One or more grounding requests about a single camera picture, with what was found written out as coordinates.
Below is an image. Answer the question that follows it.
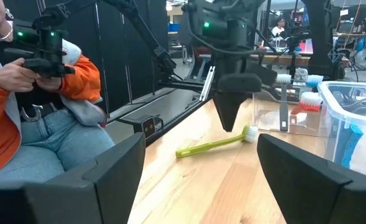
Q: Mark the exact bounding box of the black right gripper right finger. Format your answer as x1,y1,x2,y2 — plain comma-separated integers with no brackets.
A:
257,133,366,224

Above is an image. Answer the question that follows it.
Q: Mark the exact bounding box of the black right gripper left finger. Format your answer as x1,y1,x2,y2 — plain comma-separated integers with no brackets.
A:
0,133,146,224

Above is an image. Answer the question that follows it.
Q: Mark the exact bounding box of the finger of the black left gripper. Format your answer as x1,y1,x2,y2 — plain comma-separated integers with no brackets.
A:
213,73,263,133

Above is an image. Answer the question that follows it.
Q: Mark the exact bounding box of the green dish brush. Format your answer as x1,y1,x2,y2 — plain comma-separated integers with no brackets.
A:
175,124,259,159

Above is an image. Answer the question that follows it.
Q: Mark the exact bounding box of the blue sponge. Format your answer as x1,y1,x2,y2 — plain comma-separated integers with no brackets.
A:
337,123,365,169

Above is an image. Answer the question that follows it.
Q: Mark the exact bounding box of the red dish brush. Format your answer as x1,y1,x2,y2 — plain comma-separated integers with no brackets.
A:
290,91,324,116

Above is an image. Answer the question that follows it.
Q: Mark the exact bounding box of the blue dish brush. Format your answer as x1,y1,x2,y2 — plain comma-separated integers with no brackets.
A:
305,74,324,88

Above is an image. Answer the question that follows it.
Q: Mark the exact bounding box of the wooden background table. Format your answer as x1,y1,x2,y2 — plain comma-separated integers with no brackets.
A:
250,54,353,68

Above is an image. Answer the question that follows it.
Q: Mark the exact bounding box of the person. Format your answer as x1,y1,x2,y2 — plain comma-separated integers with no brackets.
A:
271,17,287,39
0,0,116,184

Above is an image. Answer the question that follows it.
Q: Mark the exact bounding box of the translucent plastic tub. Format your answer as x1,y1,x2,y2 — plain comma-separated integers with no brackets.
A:
318,80,366,181

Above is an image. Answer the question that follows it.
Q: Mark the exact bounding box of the person's hand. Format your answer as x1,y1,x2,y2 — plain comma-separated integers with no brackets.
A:
0,57,38,93
35,76,63,93

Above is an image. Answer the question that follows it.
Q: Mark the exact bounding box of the silver aluminium bracket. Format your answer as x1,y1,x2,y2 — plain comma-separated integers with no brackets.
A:
199,65,217,103

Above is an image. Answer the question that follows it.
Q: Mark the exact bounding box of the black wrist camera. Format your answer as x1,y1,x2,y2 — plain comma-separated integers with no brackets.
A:
200,17,231,41

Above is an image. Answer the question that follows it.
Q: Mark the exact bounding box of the clear plastic bin with handle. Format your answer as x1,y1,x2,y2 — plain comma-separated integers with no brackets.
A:
252,75,329,138

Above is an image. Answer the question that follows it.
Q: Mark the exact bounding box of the black table-level camera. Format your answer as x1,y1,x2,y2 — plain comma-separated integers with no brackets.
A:
140,115,158,140

